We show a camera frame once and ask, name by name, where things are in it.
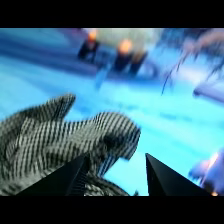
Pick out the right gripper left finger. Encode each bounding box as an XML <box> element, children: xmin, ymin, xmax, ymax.
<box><xmin>15</xmin><ymin>153</ymin><xmax>92</xmax><ymax>197</ymax></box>

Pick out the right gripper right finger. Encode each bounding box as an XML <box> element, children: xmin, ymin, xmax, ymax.
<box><xmin>145</xmin><ymin>152</ymin><xmax>212</xmax><ymax>197</ymax></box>

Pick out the black and white checked shirt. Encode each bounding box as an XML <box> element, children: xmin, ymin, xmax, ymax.
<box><xmin>0</xmin><ymin>93</ymin><xmax>142</xmax><ymax>197</ymax></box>

